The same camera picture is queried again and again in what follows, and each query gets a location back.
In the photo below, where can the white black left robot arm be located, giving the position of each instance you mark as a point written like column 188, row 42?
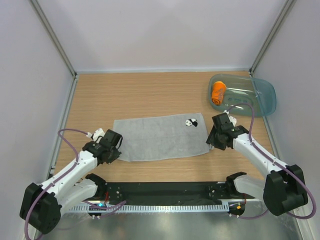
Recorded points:
column 45, row 203

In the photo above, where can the white slotted cable duct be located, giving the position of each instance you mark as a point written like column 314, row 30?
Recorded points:
column 86, row 208

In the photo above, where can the orange yellow grey giraffe towel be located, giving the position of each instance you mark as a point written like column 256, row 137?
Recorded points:
column 218, row 91

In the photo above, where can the light grey panda towel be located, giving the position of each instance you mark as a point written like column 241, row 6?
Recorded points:
column 164, row 137

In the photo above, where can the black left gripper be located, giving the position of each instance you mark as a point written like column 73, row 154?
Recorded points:
column 115, row 155

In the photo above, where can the aluminium corner post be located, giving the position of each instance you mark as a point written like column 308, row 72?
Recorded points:
column 52, row 35
column 279, row 21

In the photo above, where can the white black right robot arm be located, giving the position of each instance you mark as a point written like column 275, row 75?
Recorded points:
column 283, row 187

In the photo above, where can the teal transparent plastic tub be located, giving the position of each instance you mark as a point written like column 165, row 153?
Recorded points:
column 258, row 93

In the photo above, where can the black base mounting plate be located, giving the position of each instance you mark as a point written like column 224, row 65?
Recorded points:
column 171, row 193

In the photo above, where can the right aluminium corner post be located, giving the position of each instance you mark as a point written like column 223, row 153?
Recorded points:
column 279, row 21

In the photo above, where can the left aluminium corner post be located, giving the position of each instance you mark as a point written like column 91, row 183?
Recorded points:
column 52, row 35

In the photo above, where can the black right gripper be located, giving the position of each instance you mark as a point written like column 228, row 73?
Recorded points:
column 211, row 140

